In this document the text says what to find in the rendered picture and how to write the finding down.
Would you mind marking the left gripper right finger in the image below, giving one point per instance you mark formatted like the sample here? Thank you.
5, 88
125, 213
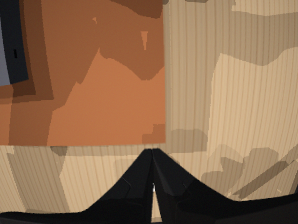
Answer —
183, 199

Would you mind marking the grey network switch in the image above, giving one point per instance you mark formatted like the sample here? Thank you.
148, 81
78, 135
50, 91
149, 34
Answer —
13, 67

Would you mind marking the dark brown low bench with grey legs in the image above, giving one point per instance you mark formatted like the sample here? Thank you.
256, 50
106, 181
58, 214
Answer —
96, 75

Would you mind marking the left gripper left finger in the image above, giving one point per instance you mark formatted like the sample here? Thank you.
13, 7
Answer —
128, 201

